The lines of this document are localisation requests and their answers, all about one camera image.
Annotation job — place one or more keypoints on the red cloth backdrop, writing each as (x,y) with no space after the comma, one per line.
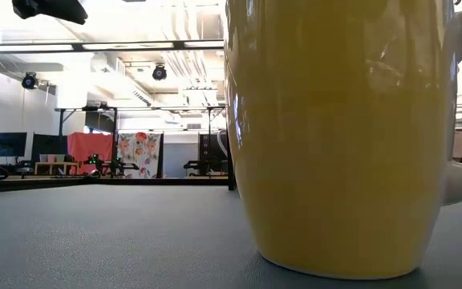
(90,148)

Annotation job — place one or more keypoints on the floral cloth backdrop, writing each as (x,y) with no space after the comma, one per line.
(139,154)

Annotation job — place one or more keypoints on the background wooden table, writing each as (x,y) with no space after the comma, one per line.
(52,164)

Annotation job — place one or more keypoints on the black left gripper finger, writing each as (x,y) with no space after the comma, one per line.
(54,10)

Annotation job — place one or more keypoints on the black round ceiling camera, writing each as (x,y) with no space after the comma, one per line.
(29,81)
(159,73)

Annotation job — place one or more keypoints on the background black rig frame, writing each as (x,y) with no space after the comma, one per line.
(114,120)

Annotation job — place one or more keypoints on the black overhead frame beam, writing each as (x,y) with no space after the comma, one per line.
(76,46)

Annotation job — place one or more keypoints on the black panel screen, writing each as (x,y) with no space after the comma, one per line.
(211,146)
(48,146)

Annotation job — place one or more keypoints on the background black robot arm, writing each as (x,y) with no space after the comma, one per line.
(122,165)
(203,165)

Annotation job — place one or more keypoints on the black metal table frame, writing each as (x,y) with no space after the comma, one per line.
(134,181)

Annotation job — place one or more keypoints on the background dark monitor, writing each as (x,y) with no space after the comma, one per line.
(9,143)

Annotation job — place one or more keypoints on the background robot arm green light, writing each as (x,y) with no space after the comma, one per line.
(94,161)

